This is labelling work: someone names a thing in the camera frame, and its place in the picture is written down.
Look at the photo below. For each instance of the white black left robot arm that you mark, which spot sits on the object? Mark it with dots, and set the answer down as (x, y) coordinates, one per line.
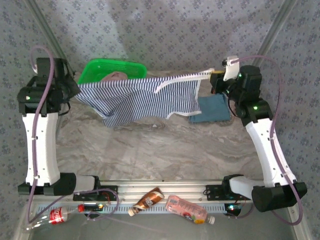
(45, 150)

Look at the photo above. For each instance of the aluminium table side rail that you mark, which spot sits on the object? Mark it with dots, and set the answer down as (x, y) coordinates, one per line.
(282, 152)

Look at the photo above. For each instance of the blue white striped tank top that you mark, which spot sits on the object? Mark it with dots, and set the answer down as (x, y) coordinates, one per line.
(140, 100)

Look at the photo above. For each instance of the small circuit board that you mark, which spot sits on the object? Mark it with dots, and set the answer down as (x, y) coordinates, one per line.
(233, 208)
(93, 206)

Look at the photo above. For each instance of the green plastic basket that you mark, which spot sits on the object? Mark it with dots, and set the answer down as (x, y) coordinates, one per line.
(115, 66)

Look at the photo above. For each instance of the aluminium frame post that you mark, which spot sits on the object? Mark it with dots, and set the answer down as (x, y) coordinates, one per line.
(42, 22)
(275, 32)

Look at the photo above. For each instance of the aluminium mounting rail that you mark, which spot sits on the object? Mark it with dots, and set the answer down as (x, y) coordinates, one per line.
(162, 190)

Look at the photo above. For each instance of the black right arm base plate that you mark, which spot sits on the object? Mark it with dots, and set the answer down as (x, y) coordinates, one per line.
(215, 193)

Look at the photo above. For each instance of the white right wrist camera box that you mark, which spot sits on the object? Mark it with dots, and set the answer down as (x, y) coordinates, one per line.
(231, 67)

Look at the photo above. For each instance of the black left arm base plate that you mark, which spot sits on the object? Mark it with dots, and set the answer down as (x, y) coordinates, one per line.
(82, 197)

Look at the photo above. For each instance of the pink tank top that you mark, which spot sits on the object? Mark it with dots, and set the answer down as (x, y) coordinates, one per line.
(116, 75)

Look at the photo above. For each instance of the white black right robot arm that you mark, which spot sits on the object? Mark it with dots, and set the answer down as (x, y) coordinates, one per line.
(265, 150)

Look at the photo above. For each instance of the pink drink bottle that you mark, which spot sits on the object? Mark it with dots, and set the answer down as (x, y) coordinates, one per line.
(187, 208)

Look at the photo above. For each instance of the brown drink bottle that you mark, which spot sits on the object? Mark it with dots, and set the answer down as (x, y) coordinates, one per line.
(147, 200)

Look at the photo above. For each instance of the clear red-label cola bottle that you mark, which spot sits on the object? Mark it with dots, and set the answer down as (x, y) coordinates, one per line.
(56, 215)

